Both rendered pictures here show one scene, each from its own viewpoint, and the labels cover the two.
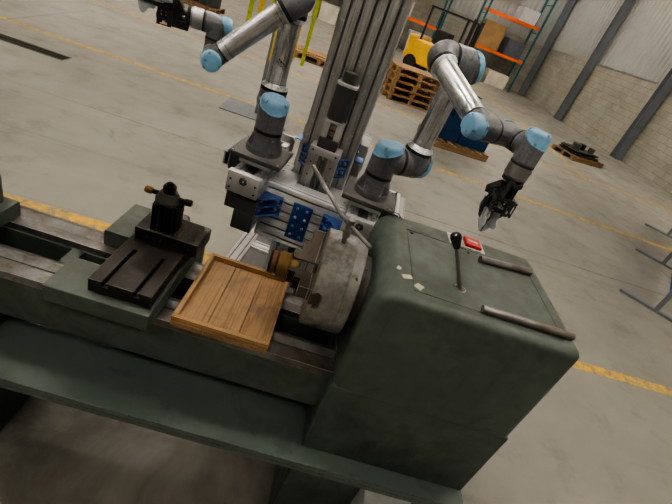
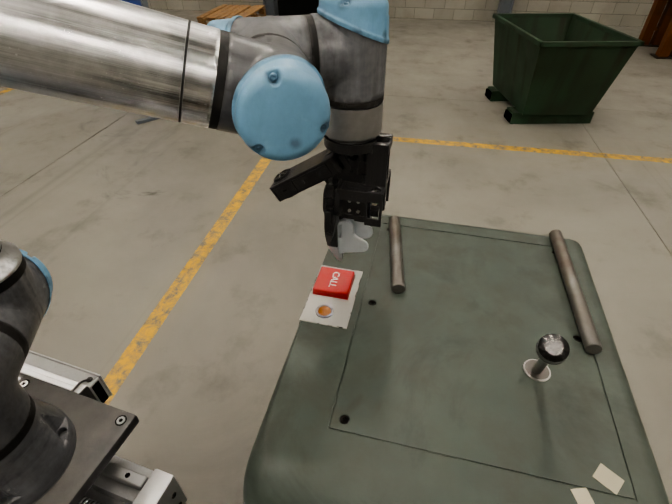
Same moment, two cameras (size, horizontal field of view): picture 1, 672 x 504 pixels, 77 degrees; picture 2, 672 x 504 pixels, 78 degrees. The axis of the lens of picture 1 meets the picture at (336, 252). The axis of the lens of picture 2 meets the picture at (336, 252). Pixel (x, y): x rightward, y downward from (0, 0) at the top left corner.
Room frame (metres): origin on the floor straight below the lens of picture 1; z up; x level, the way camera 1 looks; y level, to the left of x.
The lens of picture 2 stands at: (1.20, 0.05, 1.75)
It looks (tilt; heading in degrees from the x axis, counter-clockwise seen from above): 40 degrees down; 290
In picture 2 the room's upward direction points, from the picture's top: straight up
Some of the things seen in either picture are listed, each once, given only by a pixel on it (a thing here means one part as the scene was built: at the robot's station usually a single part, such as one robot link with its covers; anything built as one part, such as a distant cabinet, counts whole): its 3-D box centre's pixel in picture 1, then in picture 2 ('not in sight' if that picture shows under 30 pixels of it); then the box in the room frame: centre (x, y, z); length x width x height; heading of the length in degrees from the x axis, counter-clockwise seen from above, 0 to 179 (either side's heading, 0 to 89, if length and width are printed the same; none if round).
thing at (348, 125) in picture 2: (518, 172); (352, 116); (1.36, -0.43, 1.55); 0.08 x 0.08 x 0.05
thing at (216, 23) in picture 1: (217, 26); not in sight; (1.72, 0.74, 1.56); 0.11 x 0.08 x 0.09; 113
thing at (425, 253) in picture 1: (441, 317); (436, 396); (1.17, -0.41, 1.06); 0.59 x 0.48 x 0.39; 96
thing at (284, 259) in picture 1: (283, 264); not in sight; (1.09, 0.14, 1.08); 0.09 x 0.09 x 0.09; 7
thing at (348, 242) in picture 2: (483, 220); (349, 243); (1.35, -0.42, 1.36); 0.06 x 0.03 x 0.09; 6
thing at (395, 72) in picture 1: (410, 85); not in sight; (10.78, -0.17, 0.36); 1.26 x 0.86 x 0.73; 111
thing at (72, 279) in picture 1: (140, 258); not in sight; (1.08, 0.60, 0.89); 0.53 x 0.30 x 0.06; 6
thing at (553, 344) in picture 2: (455, 239); (549, 351); (1.08, -0.29, 1.38); 0.04 x 0.03 x 0.05; 96
